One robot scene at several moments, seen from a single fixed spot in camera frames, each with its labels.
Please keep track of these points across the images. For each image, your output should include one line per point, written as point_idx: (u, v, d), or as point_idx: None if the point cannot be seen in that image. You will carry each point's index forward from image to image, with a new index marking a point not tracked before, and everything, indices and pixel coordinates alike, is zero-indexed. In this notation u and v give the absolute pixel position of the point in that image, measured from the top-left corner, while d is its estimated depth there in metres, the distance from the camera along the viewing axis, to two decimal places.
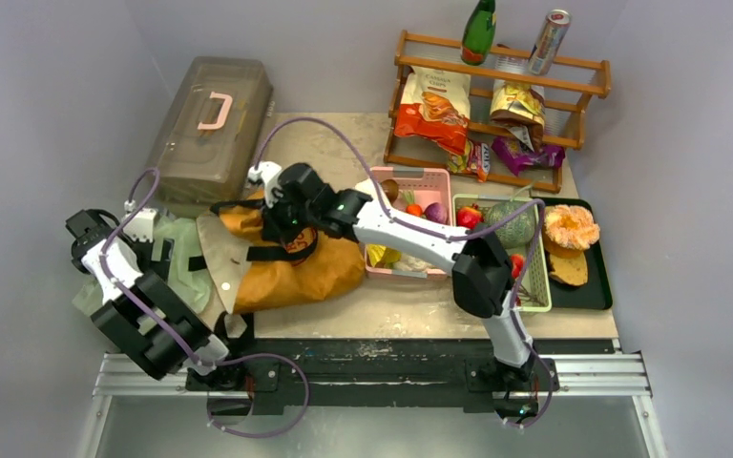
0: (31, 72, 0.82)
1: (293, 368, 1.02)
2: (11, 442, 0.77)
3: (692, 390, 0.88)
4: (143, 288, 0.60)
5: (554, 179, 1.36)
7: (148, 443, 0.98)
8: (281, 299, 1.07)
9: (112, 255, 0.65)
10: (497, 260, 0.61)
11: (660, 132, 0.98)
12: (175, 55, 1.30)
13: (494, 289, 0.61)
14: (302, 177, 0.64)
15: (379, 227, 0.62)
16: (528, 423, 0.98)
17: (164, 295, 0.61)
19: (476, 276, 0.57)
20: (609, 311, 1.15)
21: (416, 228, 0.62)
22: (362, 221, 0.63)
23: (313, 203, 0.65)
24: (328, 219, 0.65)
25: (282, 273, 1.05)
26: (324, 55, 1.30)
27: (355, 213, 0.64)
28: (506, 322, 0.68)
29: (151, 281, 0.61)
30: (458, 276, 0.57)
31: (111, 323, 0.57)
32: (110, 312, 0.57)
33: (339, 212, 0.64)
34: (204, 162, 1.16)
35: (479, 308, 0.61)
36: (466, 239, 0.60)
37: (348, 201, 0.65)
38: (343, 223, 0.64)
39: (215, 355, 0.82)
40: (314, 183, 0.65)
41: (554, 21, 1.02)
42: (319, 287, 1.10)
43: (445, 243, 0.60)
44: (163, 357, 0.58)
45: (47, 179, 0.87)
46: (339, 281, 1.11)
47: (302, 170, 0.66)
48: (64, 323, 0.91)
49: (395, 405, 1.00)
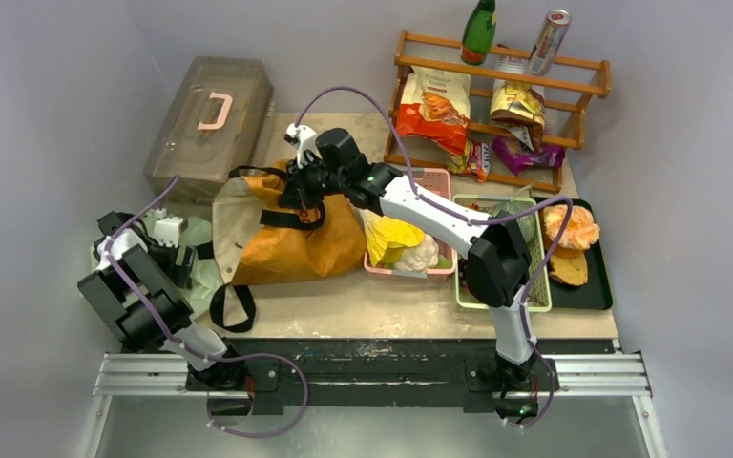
0: (31, 72, 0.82)
1: (292, 368, 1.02)
2: (11, 442, 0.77)
3: (692, 390, 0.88)
4: (125, 259, 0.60)
5: (554, 179, 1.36)
7: (148, 443, 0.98)
8: (282, 266, 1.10)
9: (117, 240, 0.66)
10: (516, 251, 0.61)
11: (660, 132, 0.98)
12: (176, 55, 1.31)
13: (510, 280, 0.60)
14: (342, 143, 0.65)
15: (404, 202, 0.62)
16: (528, 424, 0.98)
17: (145, 268, 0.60)
19: (493, 262, 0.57)
20: (609, 311, 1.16)
21: (441, 207, 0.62)
22: (389, 195, 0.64)
23: (345, 170, 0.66)
24: (357, 189, 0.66)
25: (290, 247, 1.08)
26: (324, 55, 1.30)
27: (384, 187, 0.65)
28: (513, 317, 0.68)
29: (136, 254, 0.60)
30: (475, 260, 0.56)
31: (91, 290, 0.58)
32: (94, 280, 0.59)
33: (369, 182, 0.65)
34: (204, 162, 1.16)
35: (491, 296, 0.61)
36: (489, 225, 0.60)
37: (379, 175, 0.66)
38: (369, 195, 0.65)
39: (202, 342, 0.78)
40: (352, 150, 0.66)
41: (554, 21, 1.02)
42: (322, 265, 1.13)
43: (466, 226, 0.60)
44: (136, 328, 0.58)
45: (47, 180, 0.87)
46: (341, 261, 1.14)
47: (343, 135, 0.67)
48: (64, 323, 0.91)
49: (395, 405, 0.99)
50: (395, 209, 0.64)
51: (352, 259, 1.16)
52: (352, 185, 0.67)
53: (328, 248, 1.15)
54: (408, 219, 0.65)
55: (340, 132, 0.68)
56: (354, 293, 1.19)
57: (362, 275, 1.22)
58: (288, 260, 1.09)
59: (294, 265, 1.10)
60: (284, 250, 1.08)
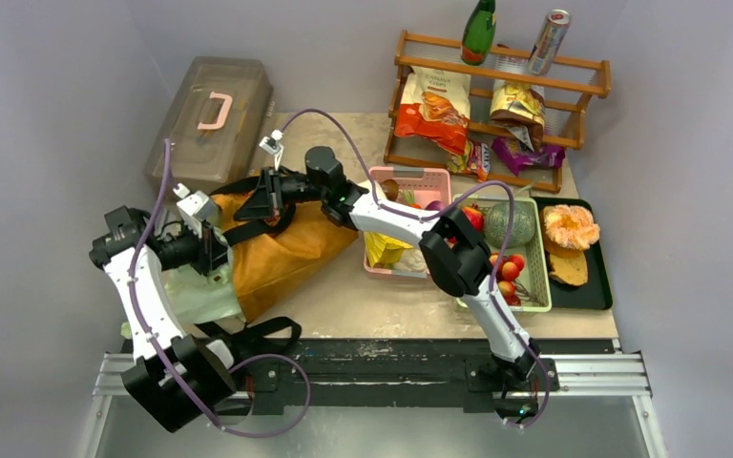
0: (31, 72, 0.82)
1: (293, 368, 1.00)
2: (10, 441, 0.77)
3: (693, 391, 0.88)
4: (178, 356, 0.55)
5: (554, 179, 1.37)
7: (148, 444, 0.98)
8: (279, 272, 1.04)
9: (140, 279, 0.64)
10: (471, 242, 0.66)
11: (661, 131, 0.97)
12: (175, 54, 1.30)
13: (468, 270, 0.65)
14: (330, 170, 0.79)
15: (368, 214, 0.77)
16: (528, 423, 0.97)
17: (200, 368, 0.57)
19: (442, 250, 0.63)
20: (609, 311, 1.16)
21: (395, 212, 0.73)
22: (357, 208, 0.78)
23: (329, 191, 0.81)
24: (333, 209, 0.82)
25: (273, 249, 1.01)
26: (324, 54, 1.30)
27: (353, 203, 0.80)
28: (487, 307, 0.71)
29: (187, 349, 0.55)
30: (427, 250, 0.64)
31: (139, 385, 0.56)
32: (138, 373, 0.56)
33: (341, 202, 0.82)
34: (203, 162, 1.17)
35: (452, 285, 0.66)
36: (438, 218, 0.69)
37: (350, 197, 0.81)
38: (344, 215, 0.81)
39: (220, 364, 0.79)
40: (339, 176, 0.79)
41: (554, 21, 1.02)
42: (310, 247, 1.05)
43: (419, 224, 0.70)
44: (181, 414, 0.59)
45: (45, 178, 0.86)
46: (326, 238, 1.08)
47: (328, 157, 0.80)
48: (64, 322, 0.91)
49: (395, 405, 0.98)
50: (364, 219, 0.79)
51: (344, 235, 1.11)
52: (329, 203, 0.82)
53: (311, 226, 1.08)
54: (377, 225, 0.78)
55: (324, 155, 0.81)
56: (354, 293, 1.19)
57: (363, 275, 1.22)
58: (279, 263, 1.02)
59: (286, 264, 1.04)
60: (274, 253, 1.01)
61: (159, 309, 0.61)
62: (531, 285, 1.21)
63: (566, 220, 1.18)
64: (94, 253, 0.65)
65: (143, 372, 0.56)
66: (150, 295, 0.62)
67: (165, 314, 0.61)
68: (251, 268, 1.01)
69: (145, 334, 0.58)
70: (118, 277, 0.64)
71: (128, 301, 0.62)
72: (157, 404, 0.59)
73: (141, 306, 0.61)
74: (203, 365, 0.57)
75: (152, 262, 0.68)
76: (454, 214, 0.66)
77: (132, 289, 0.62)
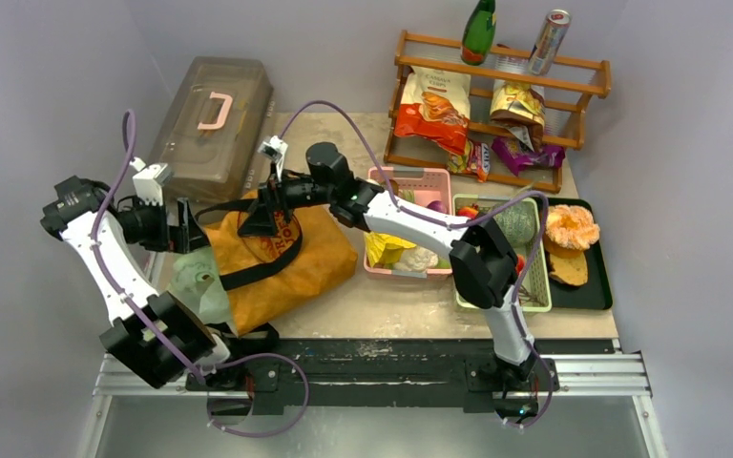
0: (31, 72, 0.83)
1: (293, 368, 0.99)
2: (11, 441, 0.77)
3: (693, 392, 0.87)
4: (157, 313, 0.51)
5: (554, 179, 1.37)
7: (148, 444, 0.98)
8: (279, 309, 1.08)
9: (104, 239, 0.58)
10: (500, 252, 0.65)
11: (661, 131, 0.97)
12: (175, 54, 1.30)
13: (497, 281, 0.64)
14: (335, 164, 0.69)
15: (387, 216, 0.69)
16: (528, 423, 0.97)
17: (181, 322, 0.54)
19: (475, 261, 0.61)
20: (609, 311, 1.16)
21: (420, 217, 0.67)
22: (373, 210, 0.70)
23: (335, 189, 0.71)
24: (343, 208, 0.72)
25: (274, 289, 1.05)
26: (324, 53, 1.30)
27: (367, 202, 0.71)
28: (507, 318, 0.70)
29: (165, 304, 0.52)
30: (457, 260, 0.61)
31: (121, 347, 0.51)
32: (119, 336, 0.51)
33: (353, 202, 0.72)
34: (203, 162, 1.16)
35: (481, 297, 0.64)
36: (468, 227, 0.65)
37: (363, 194, 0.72)
38: (355, 214, 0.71)
39: (216, 358, 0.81)
40: (345, 170, 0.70)
41: (554, 21, 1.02)
42: (310, 283, 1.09)
43: (446, 231, 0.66)
44: (167, 367, 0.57)
45: (44, 178, 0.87)
46: (328, 275, 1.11)
47: (330, 150, 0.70)
48: (64, 321, 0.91)
49: (395, 405, 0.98)
50: (380, 222, 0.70)
51: (345, 272, 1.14)
52: (338, 202, 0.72)
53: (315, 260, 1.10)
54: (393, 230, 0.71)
55: (324, 148, 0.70)
56: (354, 293, 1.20)
57: (363, 275, 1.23)
58: (280, 301, 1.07)
59: (287, 301, 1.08)
60: (277, 292, 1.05)
61: (130, 269, 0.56)
62: (531, 285, 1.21)
63: (566, 220, 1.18)
64: (45, 220, 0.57)
65: (123, 334, 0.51)
66: (116, 257, 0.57)
67: (137, 274, 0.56)
68: (251, 308, 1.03)
69: (118, 294, 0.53)
70: (78, 242, 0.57)
71: (94, 267, 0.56)
72: (140, 363, 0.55)
73: (112, 270, 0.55)
74: (184, 318, 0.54)
75: (115, 223, 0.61)
76: (487, 223, 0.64)
77: (95, 251, 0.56)
